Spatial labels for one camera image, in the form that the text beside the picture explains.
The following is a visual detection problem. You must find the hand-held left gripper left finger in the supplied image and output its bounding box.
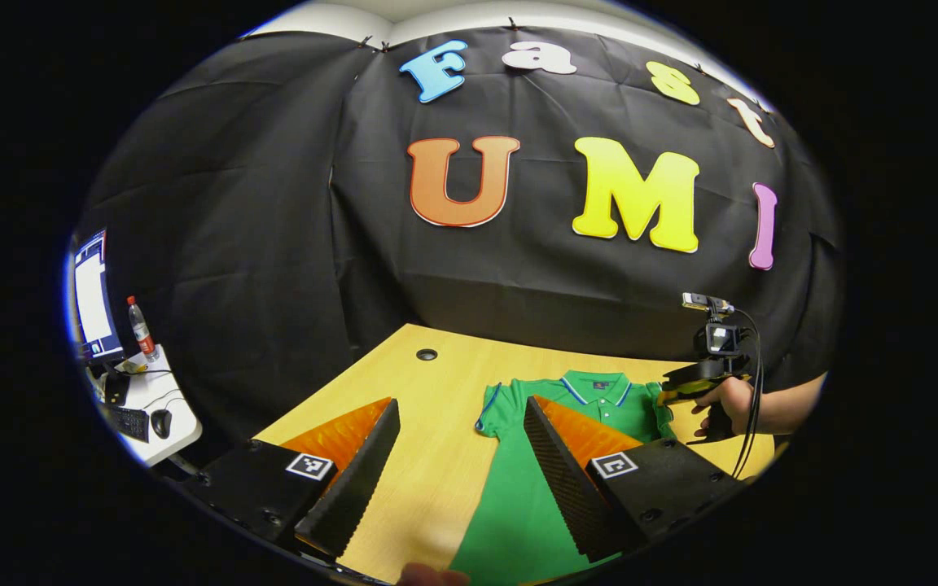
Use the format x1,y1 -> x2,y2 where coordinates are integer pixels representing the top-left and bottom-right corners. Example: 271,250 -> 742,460
178,397 -> 401,562

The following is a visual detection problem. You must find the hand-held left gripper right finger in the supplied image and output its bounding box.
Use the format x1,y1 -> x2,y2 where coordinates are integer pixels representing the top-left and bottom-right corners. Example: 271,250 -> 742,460
523,396 -> 751,564

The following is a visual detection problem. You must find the green T-shirt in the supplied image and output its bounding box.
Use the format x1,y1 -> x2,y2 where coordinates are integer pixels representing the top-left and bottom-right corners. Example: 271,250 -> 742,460
447,370 -> 677,586

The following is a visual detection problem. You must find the white side desk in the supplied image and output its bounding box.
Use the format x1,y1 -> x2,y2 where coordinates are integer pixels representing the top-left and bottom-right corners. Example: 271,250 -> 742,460
82,346 -> 203,467

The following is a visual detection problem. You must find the black keyboard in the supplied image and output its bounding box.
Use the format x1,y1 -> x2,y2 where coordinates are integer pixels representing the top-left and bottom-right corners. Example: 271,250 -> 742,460
99,403 -> 151,444

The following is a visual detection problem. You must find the plastic bottle with red label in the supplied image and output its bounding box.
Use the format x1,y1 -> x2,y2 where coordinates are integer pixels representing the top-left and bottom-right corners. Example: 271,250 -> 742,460
126,295 -> 160,364

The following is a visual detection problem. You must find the computer monitor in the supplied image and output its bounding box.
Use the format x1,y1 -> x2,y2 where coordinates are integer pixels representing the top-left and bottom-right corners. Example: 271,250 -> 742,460
70,228 -> 124,361

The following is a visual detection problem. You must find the row of black clips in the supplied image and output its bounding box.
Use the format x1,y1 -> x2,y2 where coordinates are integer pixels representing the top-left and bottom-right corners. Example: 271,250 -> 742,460
357,16 -> 519,53

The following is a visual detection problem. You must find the black cable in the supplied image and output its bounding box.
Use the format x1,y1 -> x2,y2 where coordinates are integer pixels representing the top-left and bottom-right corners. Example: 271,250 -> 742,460
725,308 -> 765,481

